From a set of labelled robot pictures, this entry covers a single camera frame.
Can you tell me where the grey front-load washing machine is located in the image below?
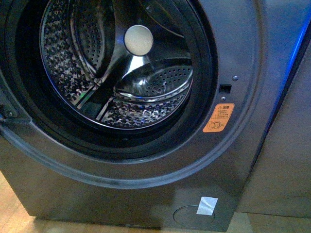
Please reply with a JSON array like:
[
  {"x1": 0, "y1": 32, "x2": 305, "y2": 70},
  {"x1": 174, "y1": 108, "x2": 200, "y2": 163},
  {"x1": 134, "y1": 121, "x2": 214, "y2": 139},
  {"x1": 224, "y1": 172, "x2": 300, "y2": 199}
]
[{"x1": 0, "y1": 0, "x2": 311, "y2": 232}]

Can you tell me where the orange warning sticker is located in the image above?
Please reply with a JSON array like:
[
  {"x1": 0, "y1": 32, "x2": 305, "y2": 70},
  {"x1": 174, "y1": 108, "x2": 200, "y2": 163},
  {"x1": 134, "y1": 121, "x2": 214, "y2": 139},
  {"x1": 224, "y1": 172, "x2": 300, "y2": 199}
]
[{"x1": 203, "y1": 103, "x2": 235, "y2": 133}]

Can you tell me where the beige round drum hub cap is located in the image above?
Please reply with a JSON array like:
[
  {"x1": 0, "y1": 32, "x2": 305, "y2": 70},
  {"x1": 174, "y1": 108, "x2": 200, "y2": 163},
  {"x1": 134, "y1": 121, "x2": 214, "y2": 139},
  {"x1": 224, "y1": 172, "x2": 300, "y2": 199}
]
[{"x1": 124, "y1": 25, "x2": 154, "y2": 56}]

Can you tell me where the steel perforated washer drum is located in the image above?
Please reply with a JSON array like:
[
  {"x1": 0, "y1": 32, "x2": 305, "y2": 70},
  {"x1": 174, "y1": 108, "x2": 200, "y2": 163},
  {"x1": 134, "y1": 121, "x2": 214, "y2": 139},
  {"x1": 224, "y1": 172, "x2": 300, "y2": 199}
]
[{"x1": 40, "y1": 0, "x2": 193, "y2": 130}]

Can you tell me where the white tape sticker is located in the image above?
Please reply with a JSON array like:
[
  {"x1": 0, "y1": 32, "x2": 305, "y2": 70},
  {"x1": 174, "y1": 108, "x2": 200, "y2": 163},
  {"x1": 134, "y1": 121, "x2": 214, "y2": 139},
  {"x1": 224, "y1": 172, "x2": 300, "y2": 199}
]
[{"x1": 196, "y1": 197, "x2": 218, "y2": 216}]

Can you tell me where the round drain filter cover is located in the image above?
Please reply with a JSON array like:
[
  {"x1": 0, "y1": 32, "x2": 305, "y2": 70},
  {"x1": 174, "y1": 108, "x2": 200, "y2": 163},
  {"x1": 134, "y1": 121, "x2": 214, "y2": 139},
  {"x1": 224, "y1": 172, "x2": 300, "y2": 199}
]
[{"x1": 173, "y1": 205, "x2": 215, "y2": 228}]

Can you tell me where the metal door hinge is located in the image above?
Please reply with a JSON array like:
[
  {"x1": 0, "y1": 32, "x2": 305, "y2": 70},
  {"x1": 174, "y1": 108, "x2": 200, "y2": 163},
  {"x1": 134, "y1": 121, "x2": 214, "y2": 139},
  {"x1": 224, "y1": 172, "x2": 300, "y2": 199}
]
[{"x1": 0, "y1": 103, "x2": 18, "y2": 122}]

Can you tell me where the black rubber door gasket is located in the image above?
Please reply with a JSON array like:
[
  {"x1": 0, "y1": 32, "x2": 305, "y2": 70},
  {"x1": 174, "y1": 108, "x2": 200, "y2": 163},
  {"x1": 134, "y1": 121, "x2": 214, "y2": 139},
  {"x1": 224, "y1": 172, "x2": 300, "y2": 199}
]
[{"x1": 0, "y1": 0, "x2": 216, "y2": 163}]

